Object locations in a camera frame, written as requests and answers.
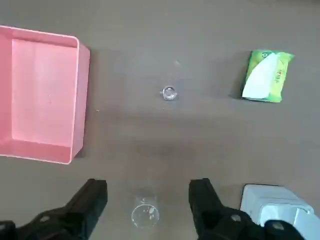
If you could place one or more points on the small glass beaker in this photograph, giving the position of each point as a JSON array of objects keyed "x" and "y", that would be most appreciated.
[{"x": 169, "y": 93}]

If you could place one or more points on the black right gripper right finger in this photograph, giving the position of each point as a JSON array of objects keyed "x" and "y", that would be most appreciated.
[{"x": 207, "y": 212}]

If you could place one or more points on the large glass beaker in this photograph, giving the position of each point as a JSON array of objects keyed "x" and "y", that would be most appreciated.
[{"x": 145, "y": 216}]

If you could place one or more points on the green tissue pack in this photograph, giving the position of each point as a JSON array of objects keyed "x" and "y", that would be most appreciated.
[{"x": 281, "y": 80}]

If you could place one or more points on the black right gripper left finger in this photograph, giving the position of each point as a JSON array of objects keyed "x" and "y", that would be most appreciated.
[{"x": 75, "y": 215}]

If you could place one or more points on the pink plastic container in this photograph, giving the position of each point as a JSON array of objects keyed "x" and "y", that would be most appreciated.
[{"x": 45, "y": 100}]

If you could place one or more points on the white lidded bin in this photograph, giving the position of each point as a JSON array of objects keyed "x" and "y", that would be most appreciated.
[{"x": 272, "y": 202}]

